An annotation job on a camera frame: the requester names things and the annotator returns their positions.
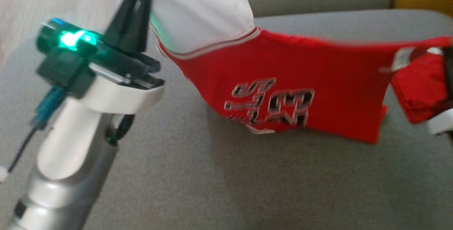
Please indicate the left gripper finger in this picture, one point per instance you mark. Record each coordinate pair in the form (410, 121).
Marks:
(143, 21)
(122, 28)

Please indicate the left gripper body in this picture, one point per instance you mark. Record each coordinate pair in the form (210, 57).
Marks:
(106, 78)

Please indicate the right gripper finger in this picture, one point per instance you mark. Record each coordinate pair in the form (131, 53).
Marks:
(449, 74)

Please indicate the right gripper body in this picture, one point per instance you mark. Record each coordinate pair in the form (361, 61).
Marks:
(442, 122)

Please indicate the red shorts with white band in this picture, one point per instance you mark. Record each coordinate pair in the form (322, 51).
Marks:
(421, 88)

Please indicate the red number 23 jersey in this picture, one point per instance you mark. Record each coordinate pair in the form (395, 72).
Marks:
(283, 67)

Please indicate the large grey sofa seat cushion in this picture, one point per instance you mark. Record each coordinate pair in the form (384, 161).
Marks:
(283, 184)

